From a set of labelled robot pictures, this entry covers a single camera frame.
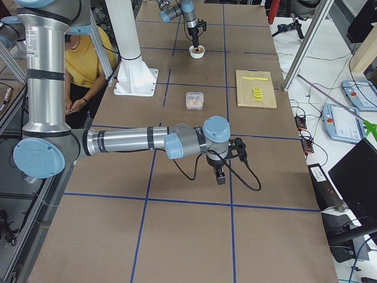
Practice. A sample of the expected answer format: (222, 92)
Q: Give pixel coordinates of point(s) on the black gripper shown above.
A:
(215, 163)
(193, 31)

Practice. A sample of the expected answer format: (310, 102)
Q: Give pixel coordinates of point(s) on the brown egg from bowl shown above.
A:
(199, 51)

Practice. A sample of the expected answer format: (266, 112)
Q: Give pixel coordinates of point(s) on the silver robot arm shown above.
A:
(49, 144)
(170, 11)

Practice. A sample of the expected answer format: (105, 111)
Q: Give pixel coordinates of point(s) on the clear plastic egg box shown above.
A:
(194, 96)

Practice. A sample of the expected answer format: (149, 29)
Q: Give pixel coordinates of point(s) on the white bowl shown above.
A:
(196, 56)

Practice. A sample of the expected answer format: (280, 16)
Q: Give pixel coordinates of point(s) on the yellow plastic knife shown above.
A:
(255, 78)

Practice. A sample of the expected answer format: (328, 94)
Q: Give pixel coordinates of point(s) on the wooden cutting board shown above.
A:
(244, 90)

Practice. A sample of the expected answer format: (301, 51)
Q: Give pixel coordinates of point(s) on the back lemon slice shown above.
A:
(256, 88)

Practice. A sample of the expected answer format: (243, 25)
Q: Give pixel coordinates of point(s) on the black device with label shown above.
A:
(325, 193)

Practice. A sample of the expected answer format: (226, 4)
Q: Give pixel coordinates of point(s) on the person in yellow shirt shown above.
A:
(85, 81)

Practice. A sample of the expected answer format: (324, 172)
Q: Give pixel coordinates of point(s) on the near teach pendant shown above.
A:
(340, 125)

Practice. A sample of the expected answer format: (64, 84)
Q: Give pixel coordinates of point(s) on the teach pendant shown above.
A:
(340, 125)
(362, 94)

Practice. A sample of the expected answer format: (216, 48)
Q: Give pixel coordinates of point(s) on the black monitor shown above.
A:
(354, 176)

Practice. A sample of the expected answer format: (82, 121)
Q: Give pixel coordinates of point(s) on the far teach pendant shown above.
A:
(362, 94)

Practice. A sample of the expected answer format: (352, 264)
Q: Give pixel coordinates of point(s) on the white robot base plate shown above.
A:
(131, 82)

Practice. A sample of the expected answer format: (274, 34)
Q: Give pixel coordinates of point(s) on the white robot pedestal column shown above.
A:
(123, 24)

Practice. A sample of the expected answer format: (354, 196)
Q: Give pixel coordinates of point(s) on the grey aluminium post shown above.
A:
(320, 14)

